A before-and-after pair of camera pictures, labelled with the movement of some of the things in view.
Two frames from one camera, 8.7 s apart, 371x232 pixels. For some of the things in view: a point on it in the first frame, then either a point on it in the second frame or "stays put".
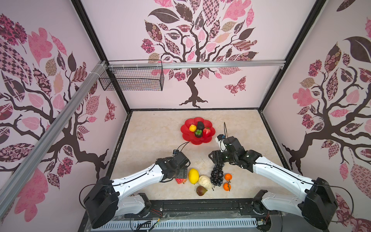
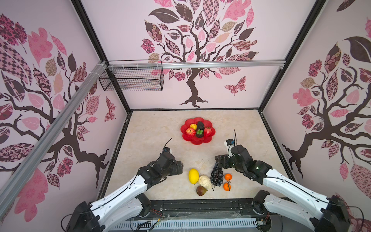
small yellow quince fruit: [192, 127] stays put
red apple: [180, 181] -> [190, 132]
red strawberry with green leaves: [206, 132] stays put
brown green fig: [201, 190] stays put
